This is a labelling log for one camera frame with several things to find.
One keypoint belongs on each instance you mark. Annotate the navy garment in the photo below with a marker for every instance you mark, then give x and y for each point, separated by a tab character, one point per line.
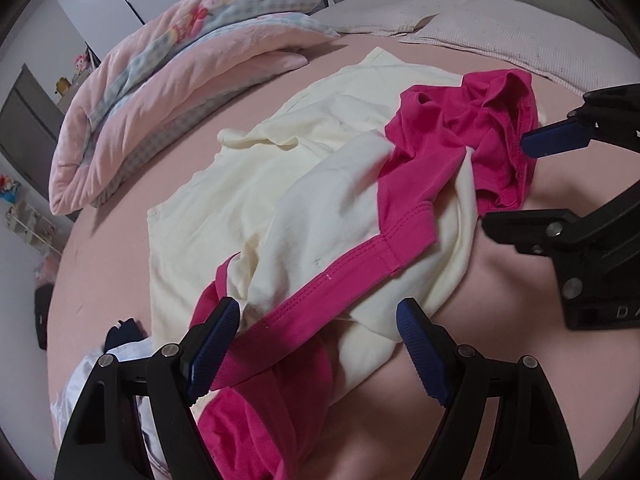
122	332

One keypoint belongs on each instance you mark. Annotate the yellow toy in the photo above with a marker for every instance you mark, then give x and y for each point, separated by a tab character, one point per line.
62	86

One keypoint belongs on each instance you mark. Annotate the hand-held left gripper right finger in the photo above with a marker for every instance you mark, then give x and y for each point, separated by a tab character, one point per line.
425	355

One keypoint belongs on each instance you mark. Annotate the white shelf rack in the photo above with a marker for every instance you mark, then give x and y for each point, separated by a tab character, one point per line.
30	225

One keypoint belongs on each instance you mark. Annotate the cream shirt with pink sleeves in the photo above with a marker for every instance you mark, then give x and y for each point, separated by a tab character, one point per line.
300	185

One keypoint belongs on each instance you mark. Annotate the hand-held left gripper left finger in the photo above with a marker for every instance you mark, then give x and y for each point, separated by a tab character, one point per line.
215	345

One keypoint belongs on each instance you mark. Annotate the grey door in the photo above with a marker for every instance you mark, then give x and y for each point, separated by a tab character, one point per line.
30	120

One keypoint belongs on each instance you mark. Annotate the white wardrobe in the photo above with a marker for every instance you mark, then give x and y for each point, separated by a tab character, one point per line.
110	15

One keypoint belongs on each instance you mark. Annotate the white clothes pile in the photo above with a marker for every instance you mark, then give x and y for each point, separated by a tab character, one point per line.
130	347

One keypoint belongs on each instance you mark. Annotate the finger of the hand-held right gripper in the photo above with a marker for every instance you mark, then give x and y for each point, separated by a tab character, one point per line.
550	140
520	227

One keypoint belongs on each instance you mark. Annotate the red and blue plush toy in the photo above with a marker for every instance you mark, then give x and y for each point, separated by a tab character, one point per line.
10	189

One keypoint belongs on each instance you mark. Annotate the black backpack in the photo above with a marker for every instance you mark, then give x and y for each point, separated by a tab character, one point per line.
42	310

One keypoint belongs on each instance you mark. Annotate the pink plastic bag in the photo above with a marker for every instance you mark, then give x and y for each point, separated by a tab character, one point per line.
48	267

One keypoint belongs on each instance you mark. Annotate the pink bed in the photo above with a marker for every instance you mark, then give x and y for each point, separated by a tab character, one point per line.
100	260

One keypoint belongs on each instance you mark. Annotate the pink plush doll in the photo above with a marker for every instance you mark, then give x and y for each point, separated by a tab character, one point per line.
82	65

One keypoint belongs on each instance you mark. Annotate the folded pink quilt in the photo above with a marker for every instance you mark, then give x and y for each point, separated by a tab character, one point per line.
125	110

